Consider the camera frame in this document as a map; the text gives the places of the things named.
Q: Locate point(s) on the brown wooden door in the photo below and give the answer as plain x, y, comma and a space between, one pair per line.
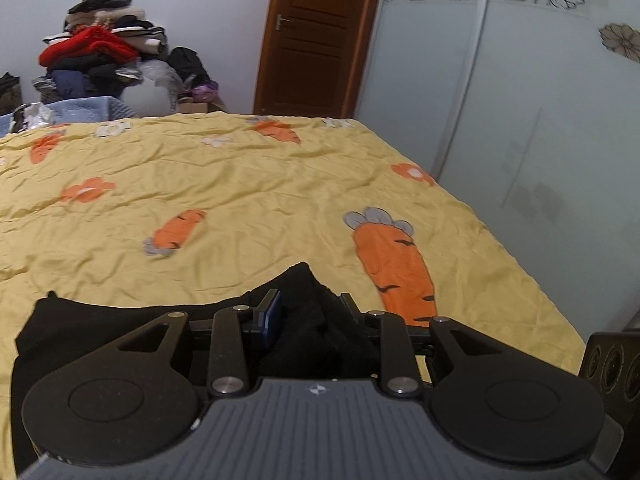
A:
315, 45

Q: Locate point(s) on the yellow carrot print blanket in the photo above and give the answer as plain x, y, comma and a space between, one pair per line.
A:
250, 185

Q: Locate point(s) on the pile of clothes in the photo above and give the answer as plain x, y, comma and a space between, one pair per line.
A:
90, 50

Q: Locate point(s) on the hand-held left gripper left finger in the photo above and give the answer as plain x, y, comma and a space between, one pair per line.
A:
274, 317

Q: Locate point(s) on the white flower print wardrobe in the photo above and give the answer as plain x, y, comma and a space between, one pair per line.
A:
500, 85

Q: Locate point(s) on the black pants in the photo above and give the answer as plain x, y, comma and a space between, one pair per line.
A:
310, 320

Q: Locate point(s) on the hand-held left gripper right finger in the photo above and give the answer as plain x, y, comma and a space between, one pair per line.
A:
351, 311

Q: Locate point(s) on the dark bag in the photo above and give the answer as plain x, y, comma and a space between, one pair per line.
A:
7, 92

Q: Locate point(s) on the grey plastic bag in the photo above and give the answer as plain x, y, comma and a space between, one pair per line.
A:
155, 90

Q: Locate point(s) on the light blue knit blanket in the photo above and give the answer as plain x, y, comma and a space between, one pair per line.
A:
85, 107

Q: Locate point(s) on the dark box with round holes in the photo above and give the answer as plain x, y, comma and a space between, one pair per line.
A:
610, 365

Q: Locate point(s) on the cardboard box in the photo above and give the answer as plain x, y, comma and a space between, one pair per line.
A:
200, 108

